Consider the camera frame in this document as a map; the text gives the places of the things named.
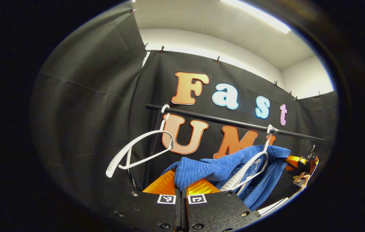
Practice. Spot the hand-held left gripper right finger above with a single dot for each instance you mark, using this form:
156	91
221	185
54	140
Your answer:
214	212

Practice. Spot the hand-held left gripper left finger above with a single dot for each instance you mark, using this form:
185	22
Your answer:
156	212

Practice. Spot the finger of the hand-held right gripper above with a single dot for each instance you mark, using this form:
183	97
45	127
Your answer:
295	162

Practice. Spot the white plastic hanger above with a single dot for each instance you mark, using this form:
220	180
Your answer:
113	164
232	184

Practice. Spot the black clothes rack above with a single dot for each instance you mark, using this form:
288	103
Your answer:
221	120

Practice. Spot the white panel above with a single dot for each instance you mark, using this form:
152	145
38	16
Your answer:
272	206

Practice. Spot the black backdrop cloth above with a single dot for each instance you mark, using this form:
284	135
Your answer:
82	112

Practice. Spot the ceiling light strip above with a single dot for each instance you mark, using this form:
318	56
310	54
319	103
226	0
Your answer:
260	16

